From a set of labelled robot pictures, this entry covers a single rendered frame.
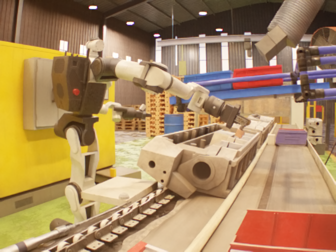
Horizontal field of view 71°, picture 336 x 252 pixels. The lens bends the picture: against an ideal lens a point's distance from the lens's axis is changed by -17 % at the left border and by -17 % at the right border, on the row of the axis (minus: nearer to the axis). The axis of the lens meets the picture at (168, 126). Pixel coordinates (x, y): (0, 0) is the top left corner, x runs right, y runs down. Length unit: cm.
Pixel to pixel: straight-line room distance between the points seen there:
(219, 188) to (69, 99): 84
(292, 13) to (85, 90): 753
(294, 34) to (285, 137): 585
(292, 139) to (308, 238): 221
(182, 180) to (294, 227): 64
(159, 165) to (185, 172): 12
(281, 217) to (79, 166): 117
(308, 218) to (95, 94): 119
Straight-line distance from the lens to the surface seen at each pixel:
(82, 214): 165
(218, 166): 115
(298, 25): 846
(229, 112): 129
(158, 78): 117
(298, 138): 283
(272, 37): 806
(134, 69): 120
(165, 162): 115
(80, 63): 144
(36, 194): 334
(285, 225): 67
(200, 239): 76
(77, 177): 162
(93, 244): 80
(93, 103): 149
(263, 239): 69
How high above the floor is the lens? 114
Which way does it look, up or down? 4 degrees down
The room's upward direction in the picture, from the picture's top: straight up
